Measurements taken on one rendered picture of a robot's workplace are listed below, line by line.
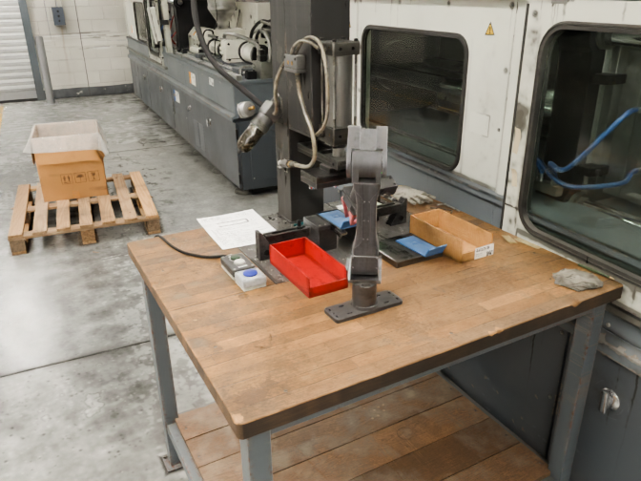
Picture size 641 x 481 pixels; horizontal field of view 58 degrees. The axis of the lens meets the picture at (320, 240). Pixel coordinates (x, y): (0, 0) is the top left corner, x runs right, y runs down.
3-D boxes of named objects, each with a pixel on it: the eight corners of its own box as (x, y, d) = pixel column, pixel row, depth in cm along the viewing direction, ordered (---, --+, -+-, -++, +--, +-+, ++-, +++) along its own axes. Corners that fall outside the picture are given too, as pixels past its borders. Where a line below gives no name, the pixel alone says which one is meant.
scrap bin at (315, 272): (309, 299, 153) (308, 278, 151) (269, 262, 173) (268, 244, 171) (348, 287, 158) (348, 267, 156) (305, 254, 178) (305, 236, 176)
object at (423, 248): (428, 259, 170) (428, 249, 168) (395, 240, 182) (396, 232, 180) (446, 253, 173) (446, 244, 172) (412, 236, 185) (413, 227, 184)
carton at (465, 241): (460, 265, 172) (463, 241, 169) (408, 237, 192) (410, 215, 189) (492, 257, 177) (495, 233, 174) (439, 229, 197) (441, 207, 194)
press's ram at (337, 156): (318, 199, 171) (317, 97, 159) (279, 177, 192) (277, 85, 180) (369, 190, 179) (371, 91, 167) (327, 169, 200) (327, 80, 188)
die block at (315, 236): (319, 252, 179) (318, 230, 176) (303, 241, 187) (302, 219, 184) (373, 240, 188) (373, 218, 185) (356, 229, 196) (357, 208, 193)
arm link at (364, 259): (352, 264, 150) (353, 145, 133) (378, 265, 149) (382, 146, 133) (351, 279, 145) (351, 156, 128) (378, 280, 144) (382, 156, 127)
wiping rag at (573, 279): (539, 281, 163) (578, 296, 152) (540, 271, 162) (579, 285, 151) (572, 269, 169) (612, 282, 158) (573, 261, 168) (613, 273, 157)
